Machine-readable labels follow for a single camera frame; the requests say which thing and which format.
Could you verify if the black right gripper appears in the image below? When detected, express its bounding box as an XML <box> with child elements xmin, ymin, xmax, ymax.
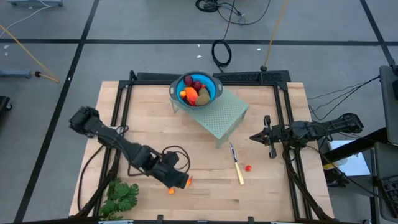
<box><xmin>249</xmin><ymin>115</ymin><xmax>295</xmax><ymax>159</ymax></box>

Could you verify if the knife with cream handle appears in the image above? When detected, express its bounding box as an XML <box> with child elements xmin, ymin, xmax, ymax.
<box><xmin>229</xmin><ymin>142</ymin><xmax>246</xmax><ymax>186</ymax></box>

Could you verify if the blue grey collapsible colander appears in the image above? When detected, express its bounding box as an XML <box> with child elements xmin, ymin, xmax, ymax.
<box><xmin>169</xmin><ymin>70</ymin><xmax>224</xmax><ymax>110</ymax></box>

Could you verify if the pale green perforated metal rack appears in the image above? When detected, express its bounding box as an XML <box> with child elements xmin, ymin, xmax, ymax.
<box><xmin>170</xmin><ymin>86</ymin><xmax>249</xmax><ymax>149</ymax></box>

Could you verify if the green leafy lettuce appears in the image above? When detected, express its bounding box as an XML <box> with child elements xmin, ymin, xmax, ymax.
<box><xmin>99</xmin><ymin>177</ymin><xmax>140</xmax><ymax>221</ymax></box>

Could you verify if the black vented box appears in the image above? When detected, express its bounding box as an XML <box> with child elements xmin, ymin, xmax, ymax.
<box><xmin>212</xmin><ymin>70</ymin><xmax>292</xmax><ymax>84</ymax></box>

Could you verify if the white sheet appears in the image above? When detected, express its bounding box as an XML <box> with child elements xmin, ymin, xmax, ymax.
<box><xmin>328</xmin><ymin>139</ymin><xmax>371</xmax><ymax>177</ymax></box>

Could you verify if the black diagonal bar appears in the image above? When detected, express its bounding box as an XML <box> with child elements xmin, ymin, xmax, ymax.
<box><xmin>322</xmin><ymin>126</ymin><xmax>389</xmax><ymax>162</ymax></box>

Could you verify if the black flat box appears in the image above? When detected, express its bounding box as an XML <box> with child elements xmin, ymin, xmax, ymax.
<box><xmin>136</xmin><ymin>72</ymin><xmax>193</xmax><ymax>83</ymax></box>

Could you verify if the grey desk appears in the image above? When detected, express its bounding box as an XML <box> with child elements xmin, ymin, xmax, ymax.
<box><xmin>372</xmin><ymin>141</ymin><xmax>398</xmax><ymax>223</ymax></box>

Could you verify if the grey cabinet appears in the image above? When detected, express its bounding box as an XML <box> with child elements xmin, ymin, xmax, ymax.
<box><xmin>378</xmin><ymin>64</ymin><xmax>398</xmax><ymax>146</ymax></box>

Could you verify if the black keyboard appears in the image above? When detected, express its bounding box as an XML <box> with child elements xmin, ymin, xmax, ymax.
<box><xmin>381</xmin><ymin>174</ymin><xmax>398</xmax><ymax>202</ymax></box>

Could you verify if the black floor object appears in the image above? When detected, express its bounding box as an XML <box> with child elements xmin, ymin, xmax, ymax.
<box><xmin>0</xmin><ymin>95</ymin><xmax>13</xmax><ymax>114</ymax></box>

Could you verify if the grey floor bar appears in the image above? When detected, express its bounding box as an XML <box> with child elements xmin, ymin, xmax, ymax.
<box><xmin>0</xmin><ymin>69</ymin><xmax>32</xmax><ymax>79</ymax></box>

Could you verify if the grey floor base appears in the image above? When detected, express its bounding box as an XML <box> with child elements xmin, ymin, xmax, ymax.
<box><xmin>7</xmin><ymin>0</ymin><xmax>64</xmax><ymax>8</ymax></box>

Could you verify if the yellow cable with ball stop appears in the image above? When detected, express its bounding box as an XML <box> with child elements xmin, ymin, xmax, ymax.
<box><xmin>260</xmin><ymin>0</ymin><xmax>290</xmax><ymax>72</ymax></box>
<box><xmin>0</xmin><ymin>24</ymin><xmax>62</xmax><ymax>84</ymax></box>

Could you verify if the black coiled floor cable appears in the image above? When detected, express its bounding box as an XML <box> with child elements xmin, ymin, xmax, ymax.
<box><xmin>211</xmin><ymin>0</ymin><xmax>237</xmax><ymax>73</ymax></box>

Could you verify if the black aluminium frame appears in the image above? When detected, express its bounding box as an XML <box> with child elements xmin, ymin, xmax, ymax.
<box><xmin>74</xmin><ymin>70</ymin><xmax>335</xmax><ymax>223</ymax></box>

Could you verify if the black cable bundle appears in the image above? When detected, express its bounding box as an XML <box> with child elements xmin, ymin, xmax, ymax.
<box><xmin>195</xmin><ymin>0</ymin><xmax>272</xmax><ymax>26</ymax></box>

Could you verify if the white cable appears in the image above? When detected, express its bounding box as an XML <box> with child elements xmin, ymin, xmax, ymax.
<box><xmin>0</xmin><ymin>0</ymin><xmax>53</xmax><ymax>39</ymax></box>

